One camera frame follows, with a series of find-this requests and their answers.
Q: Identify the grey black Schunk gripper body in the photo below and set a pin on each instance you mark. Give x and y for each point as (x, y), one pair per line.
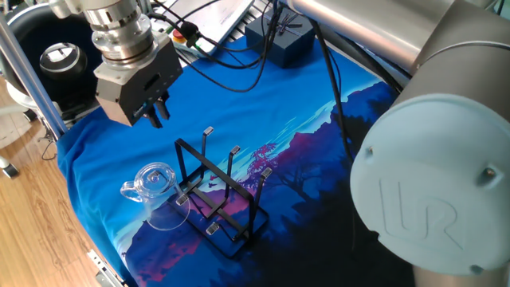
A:
(139, 87)

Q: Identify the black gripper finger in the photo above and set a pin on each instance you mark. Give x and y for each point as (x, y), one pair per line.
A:
(163, 107)
(153, 119)

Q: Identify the silver UR5 robot arm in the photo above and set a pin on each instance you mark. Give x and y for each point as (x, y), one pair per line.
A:
(438, 179)

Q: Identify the black metal cup rack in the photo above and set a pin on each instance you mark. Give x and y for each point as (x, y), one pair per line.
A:
(215, 167)

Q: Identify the white teach pendant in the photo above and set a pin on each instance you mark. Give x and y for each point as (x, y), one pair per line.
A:
(223, 20)

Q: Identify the blue landscape printed cloth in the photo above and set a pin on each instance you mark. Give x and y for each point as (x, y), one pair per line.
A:
(279, 111)

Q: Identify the black round fan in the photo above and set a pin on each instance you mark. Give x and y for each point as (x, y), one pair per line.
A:
(36, 36)

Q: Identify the dark blue ribboned gift box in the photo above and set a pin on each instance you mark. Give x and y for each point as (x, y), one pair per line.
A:
(295, 48)

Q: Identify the chair caster wheel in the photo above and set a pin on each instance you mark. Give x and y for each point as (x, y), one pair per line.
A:
(9, 167)

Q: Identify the bluish aluminium post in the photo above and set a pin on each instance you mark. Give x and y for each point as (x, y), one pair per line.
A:
(36, 87)

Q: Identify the metal table bracket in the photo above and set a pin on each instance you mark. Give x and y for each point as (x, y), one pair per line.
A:
(101, 271)

